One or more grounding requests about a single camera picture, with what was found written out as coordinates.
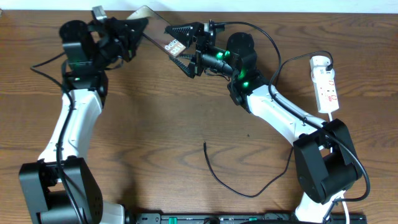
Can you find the white power strip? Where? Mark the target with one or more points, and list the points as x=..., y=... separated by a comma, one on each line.
x=325, y=92

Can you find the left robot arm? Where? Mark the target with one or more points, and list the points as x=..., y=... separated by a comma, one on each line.
x=59, y=186

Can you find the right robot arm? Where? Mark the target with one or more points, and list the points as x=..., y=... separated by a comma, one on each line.
x=326, y=162

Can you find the white USB charger adapter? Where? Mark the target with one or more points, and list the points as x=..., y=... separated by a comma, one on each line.
x=321, y=74

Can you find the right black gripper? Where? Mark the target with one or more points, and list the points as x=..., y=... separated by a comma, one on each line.
x=194, y=68

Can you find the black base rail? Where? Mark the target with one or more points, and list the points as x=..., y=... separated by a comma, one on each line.
x=156, y=218

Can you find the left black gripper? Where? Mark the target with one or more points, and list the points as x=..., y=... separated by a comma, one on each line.
x=117, y=37

